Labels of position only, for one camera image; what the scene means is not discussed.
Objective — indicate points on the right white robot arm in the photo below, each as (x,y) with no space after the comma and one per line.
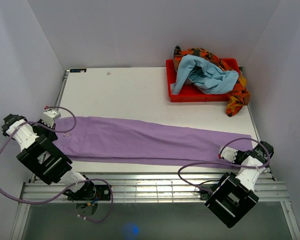
(234,195)

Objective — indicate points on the red plastic bin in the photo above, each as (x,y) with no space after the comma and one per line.
(189,92)

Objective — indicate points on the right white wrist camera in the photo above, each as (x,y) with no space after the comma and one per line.
(228,153)

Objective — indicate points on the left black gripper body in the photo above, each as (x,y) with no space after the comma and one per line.
(40,130)

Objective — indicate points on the purple trousers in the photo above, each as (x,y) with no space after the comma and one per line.
(114,140)

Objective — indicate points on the black label sticker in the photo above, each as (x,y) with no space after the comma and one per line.
(78,70)

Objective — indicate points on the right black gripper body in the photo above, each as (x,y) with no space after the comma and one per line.
(238,160)

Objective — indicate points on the aluminium rail frame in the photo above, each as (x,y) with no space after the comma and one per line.
(141,93)

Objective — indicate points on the light blue trousers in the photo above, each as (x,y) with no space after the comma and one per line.
(204,75)

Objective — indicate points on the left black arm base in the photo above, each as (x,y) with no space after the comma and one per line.
(102,192)

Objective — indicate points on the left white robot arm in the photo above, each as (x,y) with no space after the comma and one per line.
(39,154)

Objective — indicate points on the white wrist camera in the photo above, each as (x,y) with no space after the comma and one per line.
(228,153)
(49,116)

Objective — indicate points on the orange camouflage trousers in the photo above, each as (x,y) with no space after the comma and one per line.
(239,97)

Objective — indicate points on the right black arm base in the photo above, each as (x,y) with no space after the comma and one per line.
(204,195)

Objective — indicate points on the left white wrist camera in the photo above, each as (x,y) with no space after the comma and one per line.
(49,116)

